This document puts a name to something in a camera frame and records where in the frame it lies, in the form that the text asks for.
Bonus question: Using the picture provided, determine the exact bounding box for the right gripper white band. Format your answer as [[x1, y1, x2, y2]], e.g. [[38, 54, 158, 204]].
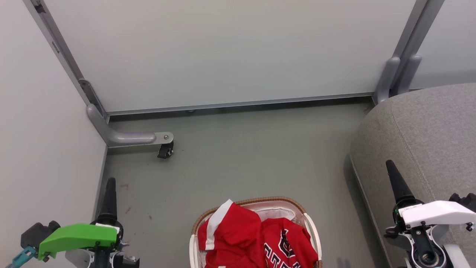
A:
[[385, 160, 476, 268]]

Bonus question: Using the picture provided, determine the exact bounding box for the black caster wheel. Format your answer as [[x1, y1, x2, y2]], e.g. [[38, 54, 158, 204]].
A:
[[157, 143, 174, 159]]

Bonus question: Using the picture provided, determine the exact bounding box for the grey fabric sofa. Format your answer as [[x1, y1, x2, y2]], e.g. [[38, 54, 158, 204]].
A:
[[350, 83, 476, 268]]

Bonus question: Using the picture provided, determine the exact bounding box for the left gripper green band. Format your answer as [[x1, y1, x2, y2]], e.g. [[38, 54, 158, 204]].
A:
[[38, 178, 140, 268]]

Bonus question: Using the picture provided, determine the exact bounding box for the red basketball jersey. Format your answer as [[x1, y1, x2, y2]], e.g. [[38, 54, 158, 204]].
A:
[[197, 199, 319, 268]]

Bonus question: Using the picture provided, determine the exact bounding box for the grey partition post with foot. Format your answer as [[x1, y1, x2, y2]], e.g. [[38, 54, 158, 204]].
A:
[[22, 0, 174, 148]]

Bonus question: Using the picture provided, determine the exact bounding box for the teal cable connector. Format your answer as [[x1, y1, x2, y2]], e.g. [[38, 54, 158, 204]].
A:
[[6, 246, 38, 268]]

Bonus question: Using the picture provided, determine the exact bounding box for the grey double partition post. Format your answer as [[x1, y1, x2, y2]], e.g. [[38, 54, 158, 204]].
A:
[[373, 0, 445, 105]]

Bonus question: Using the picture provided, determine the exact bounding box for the wicker laundry basket white rim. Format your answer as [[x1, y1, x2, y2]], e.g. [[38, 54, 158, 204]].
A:
[[189, 197, 322, 268]]

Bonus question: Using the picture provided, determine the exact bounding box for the white partition panel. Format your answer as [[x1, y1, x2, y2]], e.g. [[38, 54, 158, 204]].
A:
[[409, 0, 476, 90], [0, 0, 108, 268], [43, 0, 417, 116]]

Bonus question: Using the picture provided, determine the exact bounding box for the white basket liner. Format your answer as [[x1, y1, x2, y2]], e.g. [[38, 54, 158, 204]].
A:
[[238, 202, 306, 224]]

